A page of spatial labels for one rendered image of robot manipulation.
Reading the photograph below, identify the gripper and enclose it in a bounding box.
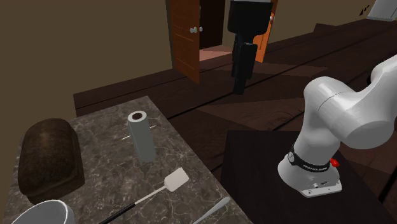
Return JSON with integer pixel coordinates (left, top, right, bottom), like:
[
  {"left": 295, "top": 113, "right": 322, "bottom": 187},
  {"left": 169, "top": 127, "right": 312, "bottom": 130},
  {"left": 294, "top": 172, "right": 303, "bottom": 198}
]
[{"left": 227, "top": 1, "right": 274, "bottom": 95}]

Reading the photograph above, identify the orange door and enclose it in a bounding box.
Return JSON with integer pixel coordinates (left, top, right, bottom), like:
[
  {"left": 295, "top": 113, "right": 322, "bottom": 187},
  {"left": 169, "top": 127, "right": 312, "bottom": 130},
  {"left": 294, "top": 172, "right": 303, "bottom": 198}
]
[{"left": 253, "top": 0, "right": 279, "bottom": 64}]

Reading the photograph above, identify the orange-brown door with knob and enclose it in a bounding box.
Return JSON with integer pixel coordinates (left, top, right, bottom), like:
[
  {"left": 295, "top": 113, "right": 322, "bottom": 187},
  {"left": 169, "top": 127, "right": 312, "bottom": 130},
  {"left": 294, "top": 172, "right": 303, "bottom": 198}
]
[{"left": 169, "top": 0, "right": 204, "bottom": 85}]

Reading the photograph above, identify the dark robot stand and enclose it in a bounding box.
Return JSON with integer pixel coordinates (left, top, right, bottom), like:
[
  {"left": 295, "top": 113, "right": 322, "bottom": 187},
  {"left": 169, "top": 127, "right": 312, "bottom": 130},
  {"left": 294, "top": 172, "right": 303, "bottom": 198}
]
[{"left": 220, "top": 130, "right": 397, "bottom": 224}]

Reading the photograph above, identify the thin pale stick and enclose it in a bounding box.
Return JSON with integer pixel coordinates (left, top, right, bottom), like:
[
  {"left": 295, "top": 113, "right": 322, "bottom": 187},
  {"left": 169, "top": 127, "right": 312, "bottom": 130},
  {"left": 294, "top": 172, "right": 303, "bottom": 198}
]
[{"left": 119, "top": 124, "right": 158, "bottom": 141}]

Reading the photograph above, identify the grey spoon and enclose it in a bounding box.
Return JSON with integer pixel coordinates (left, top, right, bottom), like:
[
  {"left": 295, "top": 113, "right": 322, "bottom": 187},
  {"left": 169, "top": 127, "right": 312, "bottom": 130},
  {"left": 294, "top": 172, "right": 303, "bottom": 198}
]
[{"left": 192, "top": 196, "right": 232, "bottom": 224}]

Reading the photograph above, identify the brown bread loaf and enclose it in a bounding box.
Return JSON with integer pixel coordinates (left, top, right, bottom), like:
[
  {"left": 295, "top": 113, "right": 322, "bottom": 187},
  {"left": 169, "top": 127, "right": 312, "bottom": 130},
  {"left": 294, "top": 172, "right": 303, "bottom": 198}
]
[{"left": 17, "top": 118, "right": 85, "bottom": 206}]

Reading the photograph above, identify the white bowl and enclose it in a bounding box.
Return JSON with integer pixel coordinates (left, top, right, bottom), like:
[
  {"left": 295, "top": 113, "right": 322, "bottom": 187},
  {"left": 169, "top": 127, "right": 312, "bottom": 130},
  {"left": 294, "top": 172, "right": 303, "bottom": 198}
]
[{"left": 10, "top": 199, "right": 76, "bottom": 224}]

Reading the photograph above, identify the white spatula with black handle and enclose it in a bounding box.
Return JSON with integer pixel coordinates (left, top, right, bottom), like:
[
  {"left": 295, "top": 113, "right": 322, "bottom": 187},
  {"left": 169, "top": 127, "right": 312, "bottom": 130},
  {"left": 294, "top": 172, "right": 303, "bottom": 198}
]
[{"left": 99, "top": 167, "right": 190, "bottom": 224}]

